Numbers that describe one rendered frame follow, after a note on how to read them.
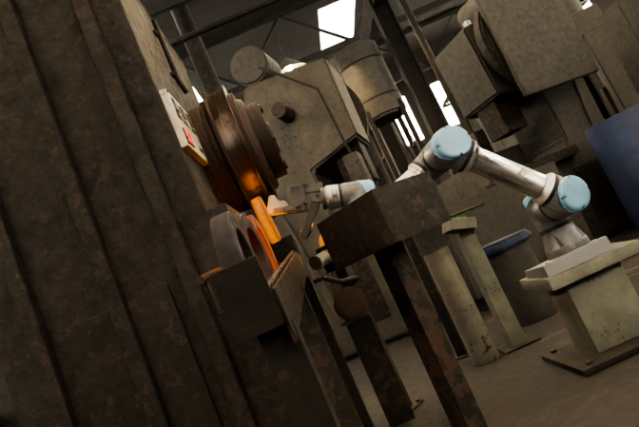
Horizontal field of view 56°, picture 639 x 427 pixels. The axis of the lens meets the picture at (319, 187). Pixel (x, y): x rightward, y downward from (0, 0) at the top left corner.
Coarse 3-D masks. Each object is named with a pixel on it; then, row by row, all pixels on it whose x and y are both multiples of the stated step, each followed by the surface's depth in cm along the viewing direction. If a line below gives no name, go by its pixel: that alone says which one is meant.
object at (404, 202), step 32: (384, 192) 143; (416, 192) 148; (320, 224) 160; (352, 224) 150; (384, 224) 140; (416, 224) 144; (352, 256) 153; (384, 256) 154; (416, 288) 153; (416, 320) 150; (448, 352) 150; (448, 384) 147; (448, 416) 150; (480, 416) 148
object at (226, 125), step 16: (208, 96) 202; (224, 96) 195; (224, 112) 192; (224, 128) 190; (224, 144) 189; (240, 144) 189; (240, 160) 190; (240, 176) 191; (256, 176) 192; (256, 192) 196
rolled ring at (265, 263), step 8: (240, 216) 112; (248, 224) 116; (248, 232) 118; (256, 232) 121; (248, 240) 109; (256, 240) 120; (256, 248) 121; (264, 248) 123; (264, 256) 121; (264, 264) 120; (264, 272) 120; (272, 272) 120
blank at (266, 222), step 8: (256, 200) 184; (256, 208) 181; (264, 208) 180; (264, 216) 180; (264, 224) 179; (272, 224) 180; (264, 232) 180; (272, 232) 181; (272, 240) 183; (280, 240) 186
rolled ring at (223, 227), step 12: (216, 216) 95; (228, 216) 93; (216, 228) 91; (228, 228) 90; (240, 228) 100; (216, 240) 89; (228, 240) 89; (240, 240) 101; (228, 252) 88; (240, 252) 88; (252, 252) 103; (228, 264) 88
